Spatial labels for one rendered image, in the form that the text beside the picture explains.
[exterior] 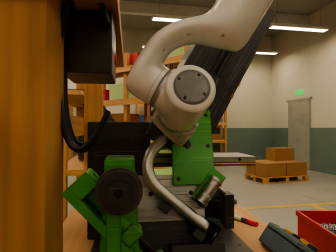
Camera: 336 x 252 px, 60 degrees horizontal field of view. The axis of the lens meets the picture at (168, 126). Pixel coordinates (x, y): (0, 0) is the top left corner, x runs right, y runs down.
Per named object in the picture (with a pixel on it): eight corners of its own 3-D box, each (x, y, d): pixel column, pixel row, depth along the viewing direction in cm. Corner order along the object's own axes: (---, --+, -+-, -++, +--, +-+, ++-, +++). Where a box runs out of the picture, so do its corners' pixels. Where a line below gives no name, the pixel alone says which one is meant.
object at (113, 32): (117, 84, 86) (117, 33, 86) (113, 73, 69) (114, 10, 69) (73, 83, 84) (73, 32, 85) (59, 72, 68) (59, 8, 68)
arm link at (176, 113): (147, 116, 58) (186, 139, 58) (151, 90, 46) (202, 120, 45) (167, 83, 61) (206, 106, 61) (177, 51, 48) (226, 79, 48)
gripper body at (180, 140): (206, 119, 62) (195, 132, 73) (171, 87, 63) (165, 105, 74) (183, 144, 60) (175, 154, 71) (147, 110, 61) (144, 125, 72)
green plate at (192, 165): (207, 186, 86) (203, 118, 91) (215, 184, 78) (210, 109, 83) (169, 187, 84) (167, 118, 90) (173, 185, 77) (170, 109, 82)
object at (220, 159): (237, 160, 110) (237, 152, 110) (256, 165, 94) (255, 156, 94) (133, 161, 105) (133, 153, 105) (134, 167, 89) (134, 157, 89)
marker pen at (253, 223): (226, 217, 105) (226, 212, 105) (229, 216, 106) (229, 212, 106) (255, 227, 94) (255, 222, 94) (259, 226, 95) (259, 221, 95)
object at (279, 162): (284, 175, 755) (284, 147, 755) (308, 181, 679) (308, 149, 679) (244, 178, 716) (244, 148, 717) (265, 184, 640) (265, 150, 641)
